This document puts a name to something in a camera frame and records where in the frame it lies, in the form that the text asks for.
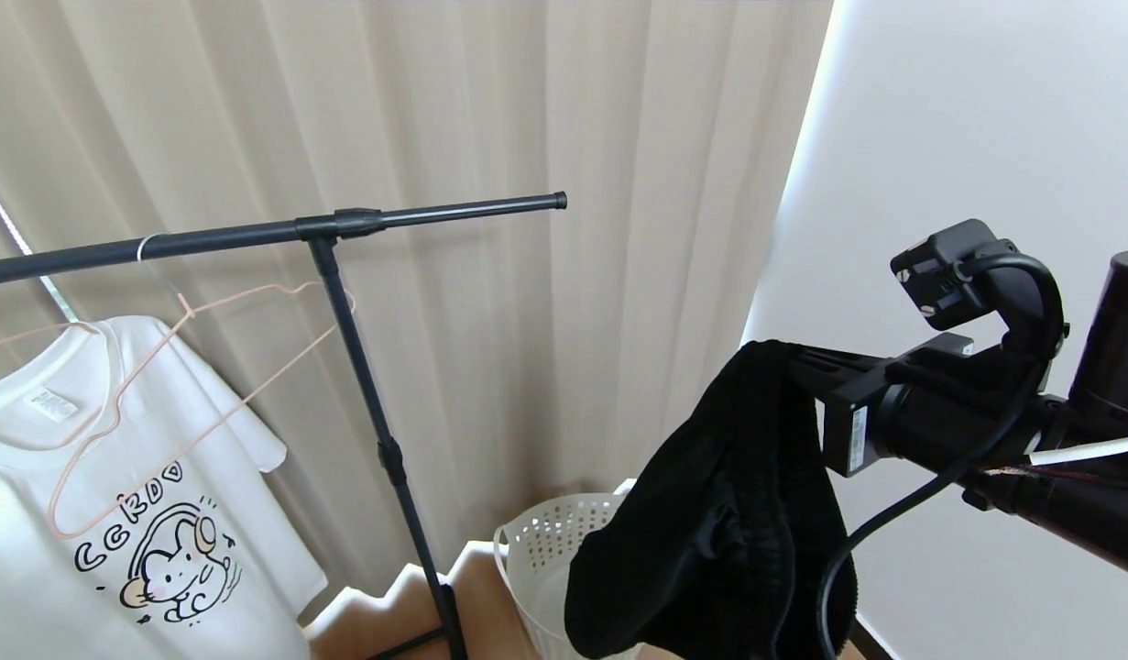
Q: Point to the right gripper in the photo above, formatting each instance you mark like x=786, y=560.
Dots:
x=939, y=412

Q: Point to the black shorts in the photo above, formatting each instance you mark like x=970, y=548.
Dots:
x=710, y=532

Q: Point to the pink clothes hanger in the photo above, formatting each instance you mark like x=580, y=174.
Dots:
x=252, y=292
x=32, y=335

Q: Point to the white printed t-shirt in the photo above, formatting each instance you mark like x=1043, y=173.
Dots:
x=32, y=568

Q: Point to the white laundry basket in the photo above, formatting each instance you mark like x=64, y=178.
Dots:
x=545, y=550

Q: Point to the black clothes rack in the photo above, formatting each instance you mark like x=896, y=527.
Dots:
x=392, y=458

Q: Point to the beige curtain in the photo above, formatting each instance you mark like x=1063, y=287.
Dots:
x=527, y=110

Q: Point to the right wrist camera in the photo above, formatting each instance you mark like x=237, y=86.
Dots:
x=944, y=270

